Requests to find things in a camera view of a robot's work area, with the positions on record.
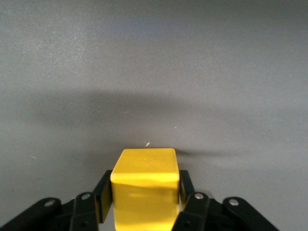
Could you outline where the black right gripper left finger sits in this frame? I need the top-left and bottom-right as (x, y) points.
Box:
(0, 169), (114, 231)

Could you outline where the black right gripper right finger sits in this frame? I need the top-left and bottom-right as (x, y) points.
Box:
(172, 169), (280, 231)

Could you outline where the yellow cube block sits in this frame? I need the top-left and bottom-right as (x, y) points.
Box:
(110, 148), (180, 231)

